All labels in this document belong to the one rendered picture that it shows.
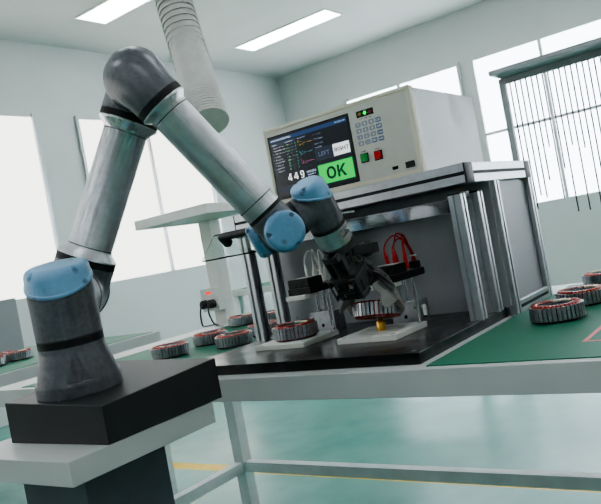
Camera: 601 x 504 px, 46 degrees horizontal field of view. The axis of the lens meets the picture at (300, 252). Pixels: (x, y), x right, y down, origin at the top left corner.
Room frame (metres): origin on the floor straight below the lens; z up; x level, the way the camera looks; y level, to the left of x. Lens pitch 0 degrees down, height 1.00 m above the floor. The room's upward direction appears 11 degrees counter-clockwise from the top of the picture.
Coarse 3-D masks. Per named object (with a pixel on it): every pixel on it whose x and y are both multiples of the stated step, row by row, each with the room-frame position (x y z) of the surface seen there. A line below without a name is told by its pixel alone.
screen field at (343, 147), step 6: (336, 144) 1.74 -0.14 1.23; (342, 144) 1.73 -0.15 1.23; (348, 144) 1.72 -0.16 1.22; (318, 150) 1.78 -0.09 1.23; (324, 150) 1.77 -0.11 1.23; (330, 150) 1.76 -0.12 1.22; (336, 150) 1.75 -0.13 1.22; (342, 150) 1.74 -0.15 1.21; (348, 150) 1.73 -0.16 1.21; (318, 156) 1.78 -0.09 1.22; (324, 156) 1.77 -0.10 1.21; (330, 156) 1.76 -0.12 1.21
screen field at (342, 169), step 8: (344, 160) 1.74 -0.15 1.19; (352, 160) 1.72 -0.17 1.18; (320, 168) 1.78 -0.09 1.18; (328, 168) 1.77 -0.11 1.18; (336, 168) 1.75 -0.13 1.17; (344, 168) 1.74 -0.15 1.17; (352, 168) 1.73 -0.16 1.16; (328, 176) 1.77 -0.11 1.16; (336, 176) 1.75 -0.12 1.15; (344, 176) 1.74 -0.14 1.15; (352, 176) 1.73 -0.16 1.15
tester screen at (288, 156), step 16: (320, 128) 1.77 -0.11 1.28; (336, 128) 1.74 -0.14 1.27; (272, 144) 1.86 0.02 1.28; (288, 144) 1.83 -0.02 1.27; (304, 144) 1.80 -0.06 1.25; (320, 144) 1.77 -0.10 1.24; (288, 160) 1.84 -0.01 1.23; (304, 160) 1.81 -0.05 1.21; (320, 160) 1.78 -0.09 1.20; (336, 160) 1.75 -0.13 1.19; (288, 192) 1.85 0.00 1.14
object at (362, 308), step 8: (360, 304) 1.54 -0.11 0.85; (368, 304) 1.53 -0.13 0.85; (376, 304) 1.52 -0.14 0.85; (392, 304) 1.53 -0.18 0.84; (352, 312) 1.58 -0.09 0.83; (360, 312) 1.54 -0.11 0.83; (368, 312) 1.52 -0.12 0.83; (376, 312) 1.52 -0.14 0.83; (384, 312) 1.52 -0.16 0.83; (392, 312) 1.52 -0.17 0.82; (400, 312) 1.54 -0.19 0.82
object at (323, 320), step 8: (312, 312) 1.85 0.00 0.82; (320, 312) 1.82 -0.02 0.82; (328, 312) 1.80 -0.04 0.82; (336, 312) 1.81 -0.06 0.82; (320, 320) 1.82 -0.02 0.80; (328, 320) 1.81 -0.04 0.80; (336, 320) 1.80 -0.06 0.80; (344, 320) 1.83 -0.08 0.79; (320, 328) 1.82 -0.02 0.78; (328, 328) 1.81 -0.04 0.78; (336, 328) 1.80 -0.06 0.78
